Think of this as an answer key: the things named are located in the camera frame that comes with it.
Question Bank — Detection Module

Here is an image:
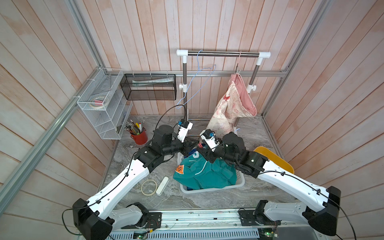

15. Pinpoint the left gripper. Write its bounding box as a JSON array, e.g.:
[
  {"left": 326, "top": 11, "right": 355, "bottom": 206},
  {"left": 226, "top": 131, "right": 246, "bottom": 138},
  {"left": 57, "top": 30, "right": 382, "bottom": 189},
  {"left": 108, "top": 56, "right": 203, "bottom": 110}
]
[{"left": 162, "top": 135, "right": 200, "bottom": 157}]

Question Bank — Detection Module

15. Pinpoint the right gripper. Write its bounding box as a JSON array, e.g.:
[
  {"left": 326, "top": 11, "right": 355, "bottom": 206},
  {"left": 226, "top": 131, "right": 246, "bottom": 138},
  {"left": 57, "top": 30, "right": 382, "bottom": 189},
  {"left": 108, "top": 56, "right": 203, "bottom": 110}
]
[{"left": 195, "top": 140, "right": 240, "bottom": 168}]

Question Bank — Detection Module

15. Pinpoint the green jacket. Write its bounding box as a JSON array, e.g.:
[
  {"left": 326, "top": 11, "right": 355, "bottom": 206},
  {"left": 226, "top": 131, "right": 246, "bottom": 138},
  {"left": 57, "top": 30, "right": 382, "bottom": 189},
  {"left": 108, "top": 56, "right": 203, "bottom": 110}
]
[{"left": 173, "top": 152, "right": 237, "bottom": 190}]

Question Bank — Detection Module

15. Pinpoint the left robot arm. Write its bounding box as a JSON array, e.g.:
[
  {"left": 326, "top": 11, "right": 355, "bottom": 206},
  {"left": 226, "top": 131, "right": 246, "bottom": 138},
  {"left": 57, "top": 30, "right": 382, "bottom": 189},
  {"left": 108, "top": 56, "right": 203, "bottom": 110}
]
[{"left": 72, "top": 121, "right": 197, "bottom": 240}]

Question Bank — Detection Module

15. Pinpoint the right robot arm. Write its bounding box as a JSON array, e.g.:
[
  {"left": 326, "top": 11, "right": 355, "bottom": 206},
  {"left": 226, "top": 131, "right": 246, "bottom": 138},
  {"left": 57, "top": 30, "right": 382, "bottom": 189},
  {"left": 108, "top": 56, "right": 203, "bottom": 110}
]
[{"left": 198, "top": 129, "right": 341, "bottom": 236}]

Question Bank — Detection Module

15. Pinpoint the pink hanger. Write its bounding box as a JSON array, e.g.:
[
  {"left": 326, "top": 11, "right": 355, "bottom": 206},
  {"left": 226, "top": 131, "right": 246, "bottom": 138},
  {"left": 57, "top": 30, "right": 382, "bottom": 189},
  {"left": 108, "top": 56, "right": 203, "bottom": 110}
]
[{"left": 235, "top": 51, "right": 242, "bottom": 73}]

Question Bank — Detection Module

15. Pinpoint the red pencil cup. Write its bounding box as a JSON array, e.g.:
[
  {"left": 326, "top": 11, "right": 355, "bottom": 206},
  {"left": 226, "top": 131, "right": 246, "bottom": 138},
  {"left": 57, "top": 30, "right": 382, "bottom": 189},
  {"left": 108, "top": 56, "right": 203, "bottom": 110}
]
[{"left": 131, "top": 131, "right": 148, "bottom": 145}]

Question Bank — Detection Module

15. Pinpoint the white plastic laundry basket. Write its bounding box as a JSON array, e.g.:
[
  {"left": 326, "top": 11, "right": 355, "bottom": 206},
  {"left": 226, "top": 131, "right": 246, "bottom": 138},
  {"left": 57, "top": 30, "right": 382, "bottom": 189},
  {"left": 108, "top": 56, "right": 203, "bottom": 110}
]
[{"left": 180, "top": 170, "right": 246, "bottom": 194}]

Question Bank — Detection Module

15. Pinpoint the yellow plastic tray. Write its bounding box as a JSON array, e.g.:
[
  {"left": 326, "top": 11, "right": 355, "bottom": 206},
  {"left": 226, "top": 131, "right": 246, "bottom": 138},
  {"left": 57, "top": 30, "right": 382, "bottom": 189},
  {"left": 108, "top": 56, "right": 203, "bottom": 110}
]
[{"left": 254, "top": 146, "right": 295, "bottom": 174}]

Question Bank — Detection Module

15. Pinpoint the white remote-like bar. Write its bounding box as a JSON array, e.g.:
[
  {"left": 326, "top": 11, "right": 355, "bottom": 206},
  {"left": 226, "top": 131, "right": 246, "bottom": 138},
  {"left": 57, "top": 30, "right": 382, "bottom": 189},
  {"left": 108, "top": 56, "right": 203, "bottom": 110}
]
[{"left": 156, "top": 177, "right": 170, "bottom": 196}]

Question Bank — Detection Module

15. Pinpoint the cream pink print jacket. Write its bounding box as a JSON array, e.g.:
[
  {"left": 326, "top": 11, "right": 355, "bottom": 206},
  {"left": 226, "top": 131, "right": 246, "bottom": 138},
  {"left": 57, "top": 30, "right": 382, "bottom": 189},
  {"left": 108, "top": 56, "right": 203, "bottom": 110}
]
[{"left": 207, "top": 73, "right": 257, "bottom": 138}]

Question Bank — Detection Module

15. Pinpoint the black mesh basket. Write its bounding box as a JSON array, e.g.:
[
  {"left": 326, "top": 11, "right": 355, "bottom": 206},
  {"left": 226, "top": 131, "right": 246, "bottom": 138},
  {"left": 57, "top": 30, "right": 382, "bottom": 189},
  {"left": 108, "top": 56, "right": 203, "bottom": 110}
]
[{"left": 120, "top": 73, "right": 177, "bottom": 101}]

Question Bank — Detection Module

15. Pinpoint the tape roll on shelf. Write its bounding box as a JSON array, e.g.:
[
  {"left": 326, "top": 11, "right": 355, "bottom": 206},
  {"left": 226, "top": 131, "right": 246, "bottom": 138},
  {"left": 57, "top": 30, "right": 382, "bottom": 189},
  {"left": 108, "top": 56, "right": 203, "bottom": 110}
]
[{"left": 89, "top": 96, "right": 109, "bottom": 110}]

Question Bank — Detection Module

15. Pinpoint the white clothes rack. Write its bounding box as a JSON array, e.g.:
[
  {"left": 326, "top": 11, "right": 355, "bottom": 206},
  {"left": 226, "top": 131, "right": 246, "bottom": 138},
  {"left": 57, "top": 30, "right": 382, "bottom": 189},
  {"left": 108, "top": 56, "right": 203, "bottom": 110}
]
[{"left": 177, "top": 50, "right": 271, "bottom": 132}]

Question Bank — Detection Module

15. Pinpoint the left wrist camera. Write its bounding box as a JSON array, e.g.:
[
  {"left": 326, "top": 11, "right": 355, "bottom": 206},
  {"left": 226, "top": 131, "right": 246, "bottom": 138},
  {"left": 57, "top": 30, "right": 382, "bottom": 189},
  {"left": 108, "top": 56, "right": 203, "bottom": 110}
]
[{"left": 177, "top": 119, "right": 193, "bottom": 143}]

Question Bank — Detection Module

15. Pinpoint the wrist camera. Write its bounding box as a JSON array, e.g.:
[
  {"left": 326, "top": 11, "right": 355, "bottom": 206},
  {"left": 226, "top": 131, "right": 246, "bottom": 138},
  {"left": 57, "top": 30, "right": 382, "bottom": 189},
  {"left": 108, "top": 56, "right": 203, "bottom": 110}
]
[
  {"left": 177, "top": 119, "right": 193, "bottom": 143},
  {"left": 200, "top": 129, "right": 220, "bottom": 151}
]

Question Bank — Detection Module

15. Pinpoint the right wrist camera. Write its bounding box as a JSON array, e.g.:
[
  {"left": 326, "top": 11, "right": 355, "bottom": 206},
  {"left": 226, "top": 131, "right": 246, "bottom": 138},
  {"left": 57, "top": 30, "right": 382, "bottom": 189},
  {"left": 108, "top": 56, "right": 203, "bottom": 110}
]
[{"left": 200, "top": 129, "right": 220, "bottom": 151}]

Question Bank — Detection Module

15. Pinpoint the clear tape ring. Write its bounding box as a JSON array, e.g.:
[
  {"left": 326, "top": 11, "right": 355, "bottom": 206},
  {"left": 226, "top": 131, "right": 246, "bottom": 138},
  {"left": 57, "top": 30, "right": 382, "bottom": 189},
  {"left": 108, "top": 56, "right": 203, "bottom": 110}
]
[{"left": 140, "top": 179, "right": 158, "bottom": 197}]

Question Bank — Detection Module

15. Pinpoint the white wire shelf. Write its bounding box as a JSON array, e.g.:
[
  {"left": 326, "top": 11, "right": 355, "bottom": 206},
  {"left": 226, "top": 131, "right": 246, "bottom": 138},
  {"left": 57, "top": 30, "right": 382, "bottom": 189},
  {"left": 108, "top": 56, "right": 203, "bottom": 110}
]
[{"left": 78, "top": 68, "right": 132, "bottom": 140}]

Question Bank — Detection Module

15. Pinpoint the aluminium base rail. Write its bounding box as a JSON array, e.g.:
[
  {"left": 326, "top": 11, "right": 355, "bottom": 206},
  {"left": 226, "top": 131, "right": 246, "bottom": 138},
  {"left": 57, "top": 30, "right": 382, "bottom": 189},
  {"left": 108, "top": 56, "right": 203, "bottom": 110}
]
[{"left": 95, "top": 206, "right": 328, "bottom": 240}]

